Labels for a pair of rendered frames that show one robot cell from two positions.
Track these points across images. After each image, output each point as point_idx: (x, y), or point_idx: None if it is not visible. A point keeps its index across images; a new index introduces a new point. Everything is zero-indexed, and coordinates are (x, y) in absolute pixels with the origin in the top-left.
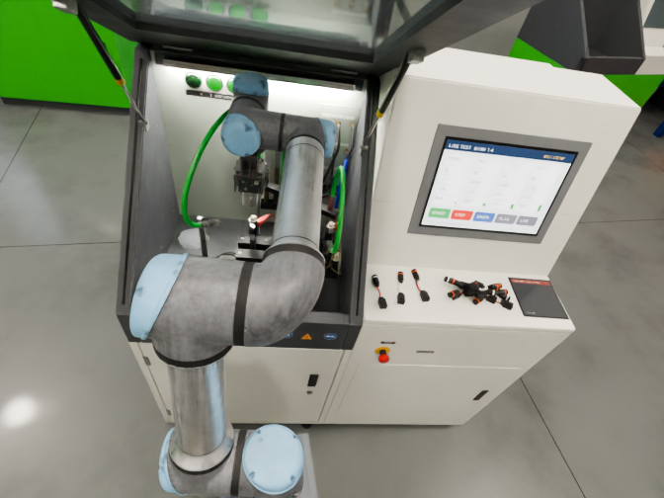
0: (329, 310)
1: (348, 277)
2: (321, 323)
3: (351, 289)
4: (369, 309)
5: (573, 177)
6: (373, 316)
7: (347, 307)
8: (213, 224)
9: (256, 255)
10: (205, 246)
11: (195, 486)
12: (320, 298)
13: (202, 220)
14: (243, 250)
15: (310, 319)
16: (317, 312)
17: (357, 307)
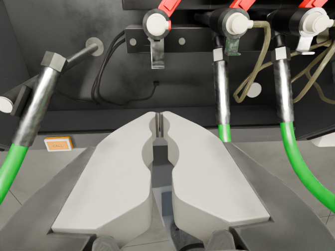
0: (264, 74)
1: (328, 83)
2: (255, 141)
3: (324, 120)
4: (330, 134)
5: None
6: (330, 143)
7: (297, 112)
8: (55, 88)
9: (165, 45)
10: (61, 75)
11: None
12: (256, 56)
13: (17, 116)
14: (138, 33)
15: (243, 139)
16: (254, 129)
17: (315, 137)
